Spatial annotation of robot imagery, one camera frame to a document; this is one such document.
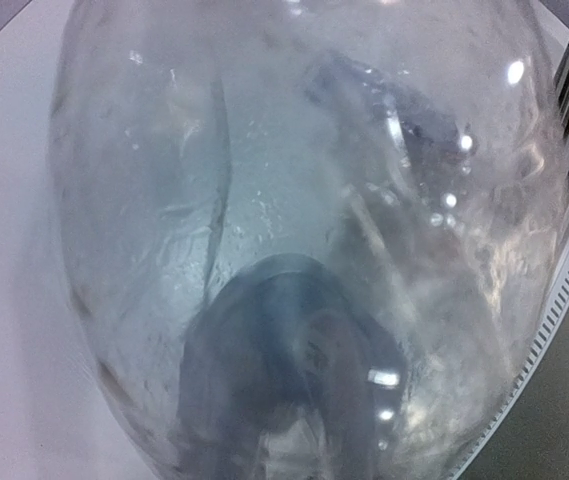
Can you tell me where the Pepsi label plastic bottle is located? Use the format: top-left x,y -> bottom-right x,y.
48,1 -> 566,479

